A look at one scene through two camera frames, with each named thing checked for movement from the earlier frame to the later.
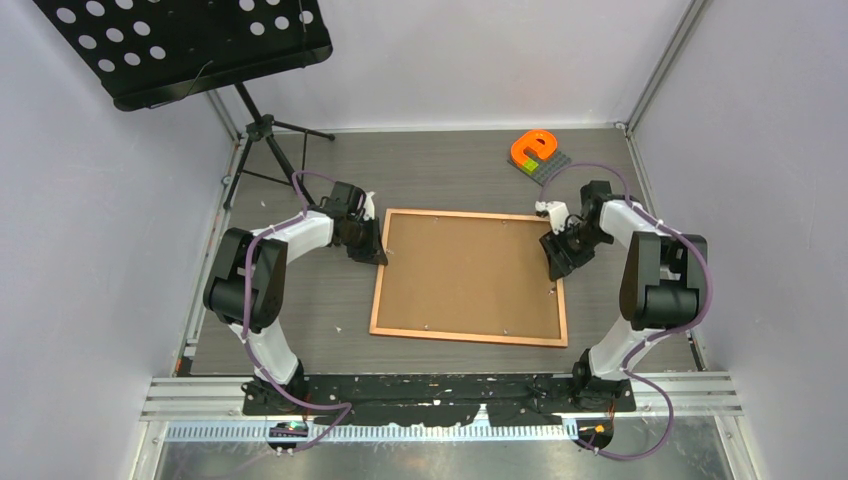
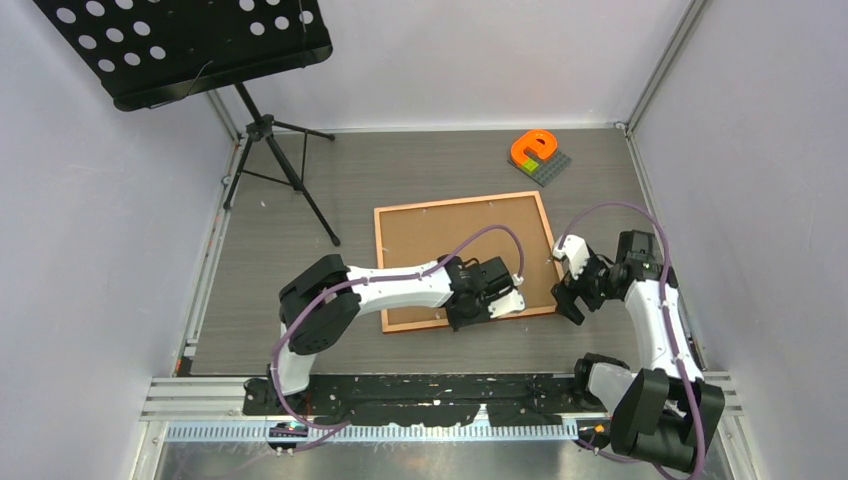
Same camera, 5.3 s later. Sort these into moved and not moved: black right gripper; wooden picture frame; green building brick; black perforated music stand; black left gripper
Moved: black left gripper; wooden picture frame; black right gripper
Not moved: green building brick; black perforated music stand
